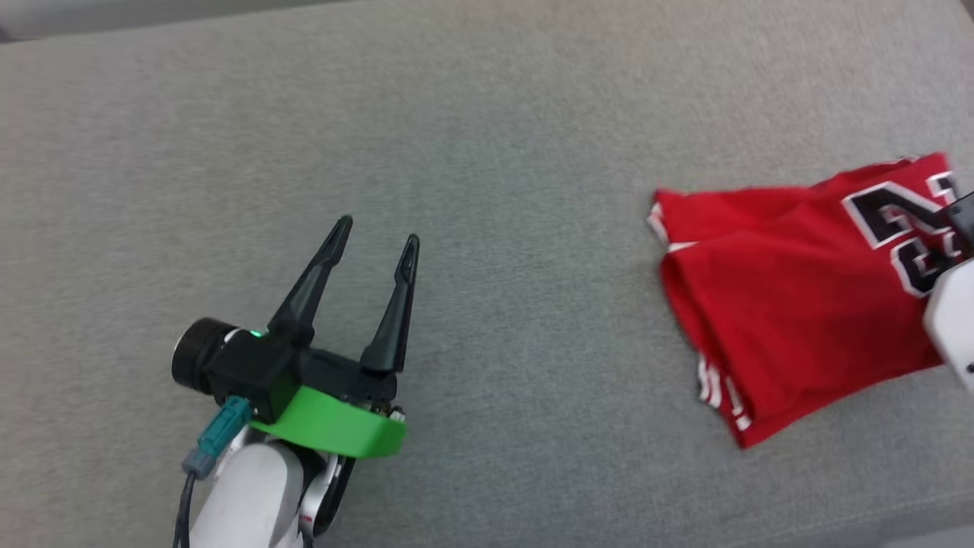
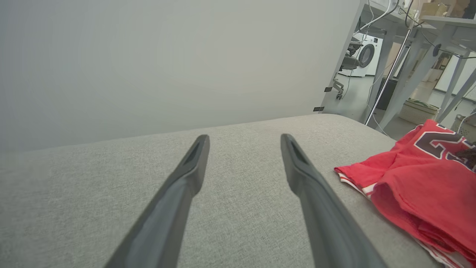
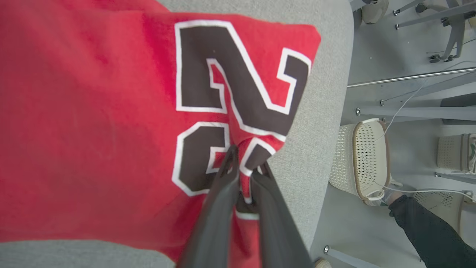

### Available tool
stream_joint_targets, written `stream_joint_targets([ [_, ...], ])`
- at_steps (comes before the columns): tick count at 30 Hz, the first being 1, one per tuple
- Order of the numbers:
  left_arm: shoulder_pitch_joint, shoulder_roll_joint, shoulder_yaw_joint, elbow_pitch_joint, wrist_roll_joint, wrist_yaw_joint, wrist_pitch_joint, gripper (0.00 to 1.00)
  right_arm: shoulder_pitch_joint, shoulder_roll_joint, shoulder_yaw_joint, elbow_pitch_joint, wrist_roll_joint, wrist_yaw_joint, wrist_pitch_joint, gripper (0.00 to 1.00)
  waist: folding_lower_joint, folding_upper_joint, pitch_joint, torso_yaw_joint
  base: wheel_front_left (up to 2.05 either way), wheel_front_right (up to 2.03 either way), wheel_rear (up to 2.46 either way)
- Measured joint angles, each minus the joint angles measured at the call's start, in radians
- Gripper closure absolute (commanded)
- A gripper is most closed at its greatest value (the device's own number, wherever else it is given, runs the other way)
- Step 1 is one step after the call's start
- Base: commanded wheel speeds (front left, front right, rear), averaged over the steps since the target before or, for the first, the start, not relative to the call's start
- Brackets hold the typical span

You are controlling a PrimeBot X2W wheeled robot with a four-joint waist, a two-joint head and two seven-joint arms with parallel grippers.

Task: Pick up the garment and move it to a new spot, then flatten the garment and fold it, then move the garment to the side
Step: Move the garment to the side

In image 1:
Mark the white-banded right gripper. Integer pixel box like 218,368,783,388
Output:
925,192,974,389

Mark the teal plug black cable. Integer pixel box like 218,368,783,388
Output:
173,396,252,548

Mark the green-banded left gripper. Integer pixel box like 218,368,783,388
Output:
250,215,421,459

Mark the red and white basketball jersey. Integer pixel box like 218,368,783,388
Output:
647,152,974,450

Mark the grey fabric sofa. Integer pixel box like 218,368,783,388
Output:
0,0,974,548

